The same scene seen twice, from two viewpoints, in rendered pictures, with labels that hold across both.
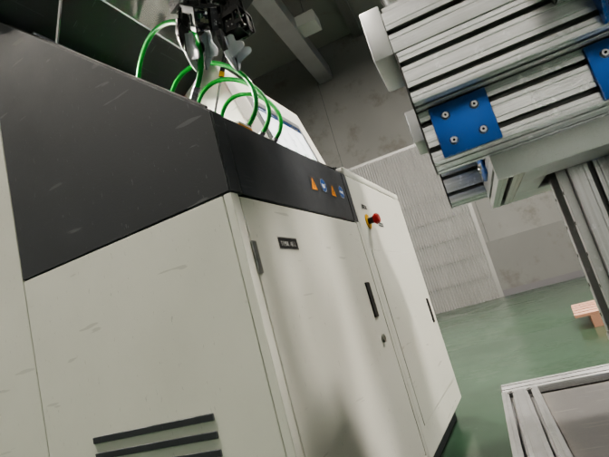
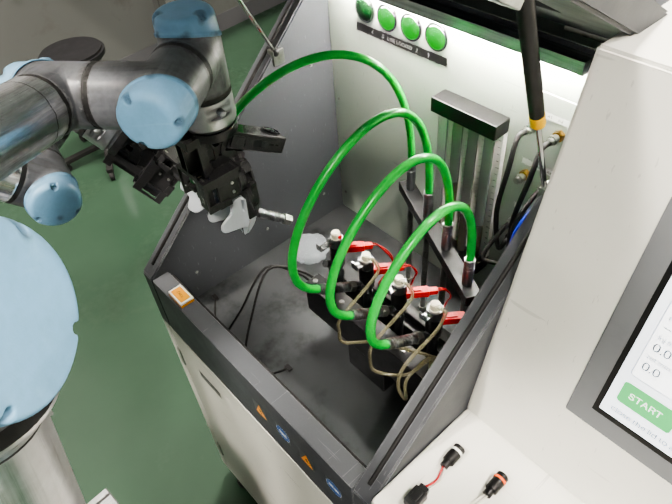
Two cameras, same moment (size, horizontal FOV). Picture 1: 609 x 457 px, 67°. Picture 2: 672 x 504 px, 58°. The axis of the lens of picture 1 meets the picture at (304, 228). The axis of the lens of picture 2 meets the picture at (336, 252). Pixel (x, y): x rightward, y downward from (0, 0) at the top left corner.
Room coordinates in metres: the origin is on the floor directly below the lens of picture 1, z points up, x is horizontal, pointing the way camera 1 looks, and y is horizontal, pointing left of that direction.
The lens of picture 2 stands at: (1.59, -0.51, 1.87)
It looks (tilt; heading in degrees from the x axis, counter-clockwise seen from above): 45 degrees down; 118
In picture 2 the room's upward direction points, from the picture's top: 5 degrees counter-clockwise
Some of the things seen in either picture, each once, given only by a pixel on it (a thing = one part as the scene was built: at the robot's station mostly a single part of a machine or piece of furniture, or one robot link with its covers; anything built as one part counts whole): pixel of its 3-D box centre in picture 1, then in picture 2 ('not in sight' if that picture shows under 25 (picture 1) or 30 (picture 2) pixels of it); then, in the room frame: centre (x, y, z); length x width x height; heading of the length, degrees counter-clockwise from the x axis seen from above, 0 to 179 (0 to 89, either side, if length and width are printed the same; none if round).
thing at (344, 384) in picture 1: (350, 353); (275, 486); (1.10, -0.02, 0.44); 0.65 x 0.02 x 0.68; 157
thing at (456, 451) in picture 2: not in sight; (435, 475); (1.50, -0.10, 0.99); 0.12 x 0.02 x 0.02; 70
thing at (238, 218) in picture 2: (242, 54); (236, 220); (1.13, 0.04, 1.26); 0.06 x 0.03 x 0.09; 67
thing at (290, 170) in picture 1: (296, 183); (252, 385); (1.11, -0.01, 0.87); 0.62 x 0.04 x 0.16; 157
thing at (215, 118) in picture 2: not in sight; (207, 109); (1.12, 0.05, 1.45); 0.08 x 0.08 x 0.05
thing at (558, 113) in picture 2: not in sight; (542, 184); (1.53, 0.35, 1.20); 0.13 x 0.03 x 0.31; 157
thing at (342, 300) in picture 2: not in sight; (383, 339); (1.31, 0.16, 0.91); 0.34 x 0.10 x 0.15; 157
